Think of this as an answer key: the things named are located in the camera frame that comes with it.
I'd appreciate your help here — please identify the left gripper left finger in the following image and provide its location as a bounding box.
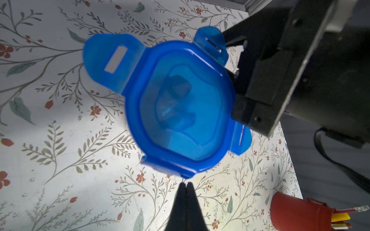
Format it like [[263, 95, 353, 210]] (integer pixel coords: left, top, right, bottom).
[[165, 183, 187, 231]]

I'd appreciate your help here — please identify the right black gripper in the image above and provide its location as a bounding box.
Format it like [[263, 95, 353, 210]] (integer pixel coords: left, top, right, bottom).
[[223, 1, 370, 141]]

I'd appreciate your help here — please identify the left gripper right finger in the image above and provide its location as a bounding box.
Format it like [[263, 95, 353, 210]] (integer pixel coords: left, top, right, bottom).
[[186, 182, 208, 231]]

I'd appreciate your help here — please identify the blue-lid clear container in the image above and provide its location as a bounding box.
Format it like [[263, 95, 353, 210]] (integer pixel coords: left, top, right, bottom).
[[82, 27, 252, 179]]

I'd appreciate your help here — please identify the red pencil cup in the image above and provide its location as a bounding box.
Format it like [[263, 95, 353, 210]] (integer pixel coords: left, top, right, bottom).
[[270, 193, 335, 231]]

